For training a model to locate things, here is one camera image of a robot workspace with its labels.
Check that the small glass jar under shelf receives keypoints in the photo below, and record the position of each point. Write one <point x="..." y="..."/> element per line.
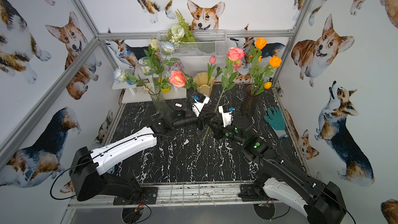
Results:
<point x="147" y="88"/>

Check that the pink rose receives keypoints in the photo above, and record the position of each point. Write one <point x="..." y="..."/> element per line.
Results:
<point x="228" y="73"/>
<point x="237" y="66"/>
<point x="182" y="80"/>

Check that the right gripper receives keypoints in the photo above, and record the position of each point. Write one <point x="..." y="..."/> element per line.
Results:
<point x="222" y="130"/>

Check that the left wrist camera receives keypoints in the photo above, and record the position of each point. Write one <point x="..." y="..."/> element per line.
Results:
<point x="200" y="101"/>

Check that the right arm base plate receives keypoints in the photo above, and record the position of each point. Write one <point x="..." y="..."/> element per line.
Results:
<point x="252" y="192"/>

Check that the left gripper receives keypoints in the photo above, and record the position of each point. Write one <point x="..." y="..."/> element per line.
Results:
<point x="200" y="120"/>

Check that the blue label tin can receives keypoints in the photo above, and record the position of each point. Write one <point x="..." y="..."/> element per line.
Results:
<point x="129" y="82"/>

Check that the yellow fluted vase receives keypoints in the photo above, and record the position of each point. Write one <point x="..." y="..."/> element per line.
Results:
<point x="204" y="83"/>

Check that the white wire wall basket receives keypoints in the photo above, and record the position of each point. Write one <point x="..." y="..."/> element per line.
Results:
<point x="209" y="43"/>

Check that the orange tulip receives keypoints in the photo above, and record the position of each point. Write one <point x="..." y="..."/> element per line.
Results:
<point x="266" y="86"/>

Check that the green fern white flower bouquet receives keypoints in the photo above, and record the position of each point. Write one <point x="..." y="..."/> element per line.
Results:
<point x="180" y="33"/>

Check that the pink tulip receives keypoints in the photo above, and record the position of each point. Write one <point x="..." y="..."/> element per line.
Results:
<point x="210" y="68"/>

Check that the yellow bottle under shelf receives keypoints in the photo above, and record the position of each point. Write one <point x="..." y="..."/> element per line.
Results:
<point x="164" y="85"/>

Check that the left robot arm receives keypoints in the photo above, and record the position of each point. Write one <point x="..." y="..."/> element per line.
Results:
<point x="89" y="169"/>

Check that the clear ribbed glass vase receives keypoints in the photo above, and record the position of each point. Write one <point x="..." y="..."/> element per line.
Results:
<point x="158" y="101"/>

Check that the dark red glass vase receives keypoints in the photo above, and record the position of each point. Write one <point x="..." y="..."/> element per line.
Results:
<point x="249" y="103"/>

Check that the teal rubber glove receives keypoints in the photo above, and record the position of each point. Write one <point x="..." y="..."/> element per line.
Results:
<point x="276" y="120"/>

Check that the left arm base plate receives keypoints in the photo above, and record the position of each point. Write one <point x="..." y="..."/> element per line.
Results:
<point x="147" y="195"/>

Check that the clear jar green lid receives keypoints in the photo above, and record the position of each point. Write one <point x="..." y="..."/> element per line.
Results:
<point x="146" y="70"/>

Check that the small purple flower pot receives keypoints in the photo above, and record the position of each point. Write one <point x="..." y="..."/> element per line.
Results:
<point x="178" y="65"/>

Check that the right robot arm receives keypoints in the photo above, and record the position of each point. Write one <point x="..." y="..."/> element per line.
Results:
<point x="279" y="179"/>

